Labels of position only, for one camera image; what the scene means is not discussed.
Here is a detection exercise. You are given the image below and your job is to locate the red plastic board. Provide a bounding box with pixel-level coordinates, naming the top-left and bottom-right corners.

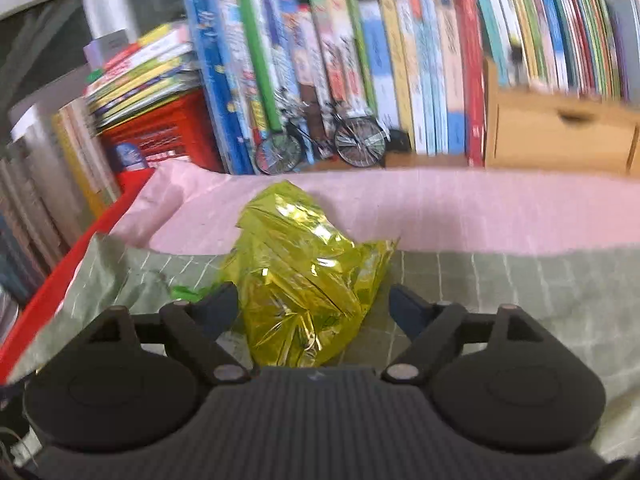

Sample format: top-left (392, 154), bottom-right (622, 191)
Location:
top-left (0, 167), bottom-right (157, 386)

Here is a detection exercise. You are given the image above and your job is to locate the bright green wrapper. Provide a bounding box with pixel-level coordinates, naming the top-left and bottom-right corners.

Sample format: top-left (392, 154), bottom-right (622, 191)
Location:
top-left (171, 284), bottom-right (221, 302)

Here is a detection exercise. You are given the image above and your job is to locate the row of upright books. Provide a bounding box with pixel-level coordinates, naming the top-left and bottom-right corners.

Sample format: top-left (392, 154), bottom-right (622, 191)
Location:
top-left (465, 0), bottom-right (640, 102)
top-left (180, 0), bottom-right (489, 176)

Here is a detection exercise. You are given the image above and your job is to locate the pink bed sheet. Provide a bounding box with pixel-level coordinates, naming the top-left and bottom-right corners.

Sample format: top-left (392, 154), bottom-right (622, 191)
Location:
top-left (107, 160), bottom-right (640, 257)

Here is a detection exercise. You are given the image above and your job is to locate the row of large books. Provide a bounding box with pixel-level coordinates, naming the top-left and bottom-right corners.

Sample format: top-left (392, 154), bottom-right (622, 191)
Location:
top-left (0, 97), bottom-right (124, 307)

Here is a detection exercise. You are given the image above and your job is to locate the red plastic crate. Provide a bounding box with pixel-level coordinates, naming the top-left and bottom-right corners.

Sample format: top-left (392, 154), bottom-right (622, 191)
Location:
top-left (97, 90), bottom-right (224, 176)

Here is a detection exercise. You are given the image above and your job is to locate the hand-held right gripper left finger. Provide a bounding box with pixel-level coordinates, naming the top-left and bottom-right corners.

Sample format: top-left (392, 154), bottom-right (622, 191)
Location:
top-left (85, 282), bottom-right (253, 386)

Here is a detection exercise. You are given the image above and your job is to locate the green checked blanket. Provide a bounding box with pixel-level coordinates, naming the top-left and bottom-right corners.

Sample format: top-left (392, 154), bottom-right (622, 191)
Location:
top-left (7, 232), bottom-right (640, 461)

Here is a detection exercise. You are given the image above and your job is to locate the wooden drawer organizer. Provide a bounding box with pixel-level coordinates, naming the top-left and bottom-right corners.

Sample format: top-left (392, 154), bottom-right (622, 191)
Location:
top-left (482, 57), bottom-right (640, 179)

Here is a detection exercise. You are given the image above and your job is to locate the black toy bicycle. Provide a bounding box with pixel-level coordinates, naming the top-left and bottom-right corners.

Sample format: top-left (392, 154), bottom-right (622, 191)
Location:
top-left (254, 87), bottom-right (391, 176)

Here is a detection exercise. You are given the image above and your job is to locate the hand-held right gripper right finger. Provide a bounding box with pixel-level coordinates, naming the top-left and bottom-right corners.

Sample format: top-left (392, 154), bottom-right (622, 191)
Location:
top-left (381, 284), bottom-right (548, 385)

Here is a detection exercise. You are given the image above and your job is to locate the yellow-green foil wrapper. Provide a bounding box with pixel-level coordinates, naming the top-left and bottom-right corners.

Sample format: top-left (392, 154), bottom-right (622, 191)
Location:
top-left (220, 180), bottom-right (399, 369)

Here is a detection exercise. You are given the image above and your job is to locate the stack of flat books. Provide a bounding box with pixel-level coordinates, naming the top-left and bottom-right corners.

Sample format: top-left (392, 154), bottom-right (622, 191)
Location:
top-left (82, 22), bottom-right (203, 129)

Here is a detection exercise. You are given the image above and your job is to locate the small white box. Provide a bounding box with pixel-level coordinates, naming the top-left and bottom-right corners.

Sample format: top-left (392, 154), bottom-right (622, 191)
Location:
top-left (82, 30), bottom-right (129, 69)

